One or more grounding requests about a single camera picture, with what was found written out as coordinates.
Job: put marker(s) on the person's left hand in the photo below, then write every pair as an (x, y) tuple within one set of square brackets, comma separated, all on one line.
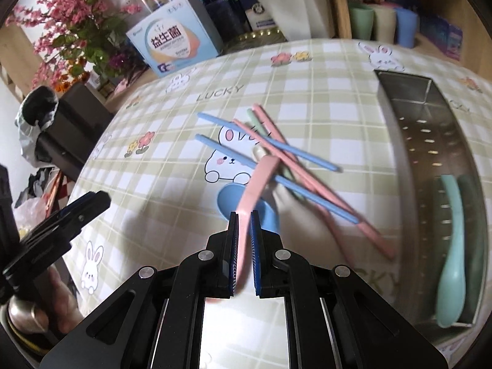
[(63, 303)]

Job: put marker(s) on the pink flower plant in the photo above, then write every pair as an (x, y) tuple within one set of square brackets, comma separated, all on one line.
[(77, 7)]

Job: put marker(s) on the wooden shelf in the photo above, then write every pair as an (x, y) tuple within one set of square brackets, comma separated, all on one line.
[(340, 7)]

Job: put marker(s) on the black plastic bag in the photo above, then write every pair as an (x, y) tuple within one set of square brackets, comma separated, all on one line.
[(36, 103)]

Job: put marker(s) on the pink chopstick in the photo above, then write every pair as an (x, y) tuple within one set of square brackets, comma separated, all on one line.
[(369, 234), (269, 123)]

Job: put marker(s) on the blue and white carton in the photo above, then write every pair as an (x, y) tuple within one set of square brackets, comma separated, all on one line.
[(173, 42)]

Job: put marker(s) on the green cup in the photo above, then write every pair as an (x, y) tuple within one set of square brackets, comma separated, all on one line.
[(360, 21)]

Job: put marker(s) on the white flower pot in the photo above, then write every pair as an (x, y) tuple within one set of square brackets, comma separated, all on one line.
[(292, 4)]

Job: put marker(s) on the steel utensil holder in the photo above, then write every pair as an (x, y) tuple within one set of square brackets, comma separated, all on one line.
[(422, 142)]

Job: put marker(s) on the beige spoon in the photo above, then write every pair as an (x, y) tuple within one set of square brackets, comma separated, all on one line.
[(258, 150)]

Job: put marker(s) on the pink spoon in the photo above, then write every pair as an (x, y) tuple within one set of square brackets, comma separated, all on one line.
[(261, 180)]

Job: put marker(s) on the green chopstick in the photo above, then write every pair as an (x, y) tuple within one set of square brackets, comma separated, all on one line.
[(253, 119)]

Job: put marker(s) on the dark blue textured container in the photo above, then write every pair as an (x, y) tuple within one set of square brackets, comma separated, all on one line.
[(223, 17)]

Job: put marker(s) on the green spoon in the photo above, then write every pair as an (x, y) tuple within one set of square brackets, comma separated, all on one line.
[(449, 257)]

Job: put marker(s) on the blue chopstick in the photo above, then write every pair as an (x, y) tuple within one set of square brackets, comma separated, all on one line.
[(230, 125), (226, 150)]

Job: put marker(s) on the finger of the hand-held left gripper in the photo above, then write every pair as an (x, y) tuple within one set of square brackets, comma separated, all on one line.
[(86, 205)]

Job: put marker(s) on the checked rabbit print tablecloth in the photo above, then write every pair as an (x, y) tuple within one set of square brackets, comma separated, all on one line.
[(326, 84)]

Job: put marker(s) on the blue spoon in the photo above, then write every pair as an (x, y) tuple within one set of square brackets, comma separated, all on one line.
[(230, 200)]

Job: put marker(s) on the beige cup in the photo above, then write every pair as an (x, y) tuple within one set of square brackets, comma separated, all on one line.
[(384, 23)]

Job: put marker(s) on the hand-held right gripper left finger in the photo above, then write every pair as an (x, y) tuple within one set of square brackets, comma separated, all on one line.
[(233, 253)]

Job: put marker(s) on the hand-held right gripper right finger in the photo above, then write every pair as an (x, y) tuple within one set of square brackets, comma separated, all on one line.
[(255, 253)]

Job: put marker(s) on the purple box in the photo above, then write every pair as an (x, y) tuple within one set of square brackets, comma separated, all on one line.
[(442, 36)]

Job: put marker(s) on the black bin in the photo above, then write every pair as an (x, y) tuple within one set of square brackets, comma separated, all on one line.
[(77, 119)]

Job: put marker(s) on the golden tin lid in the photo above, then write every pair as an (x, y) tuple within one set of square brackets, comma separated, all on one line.
[(261, 36)]

